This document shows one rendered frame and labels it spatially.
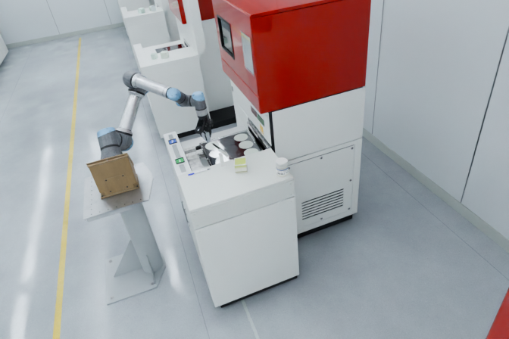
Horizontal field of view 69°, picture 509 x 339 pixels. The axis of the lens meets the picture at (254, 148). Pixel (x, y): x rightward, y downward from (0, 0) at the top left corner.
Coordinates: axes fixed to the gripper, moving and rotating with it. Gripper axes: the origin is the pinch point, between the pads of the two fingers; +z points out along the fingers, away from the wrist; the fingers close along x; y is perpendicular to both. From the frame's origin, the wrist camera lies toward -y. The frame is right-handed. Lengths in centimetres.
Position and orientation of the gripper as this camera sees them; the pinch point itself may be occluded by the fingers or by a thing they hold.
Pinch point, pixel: (207, 141)
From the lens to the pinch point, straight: 257.9
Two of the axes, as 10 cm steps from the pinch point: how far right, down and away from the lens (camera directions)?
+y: 2.7, -5.5, 7.9
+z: 1.3, 8.4, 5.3
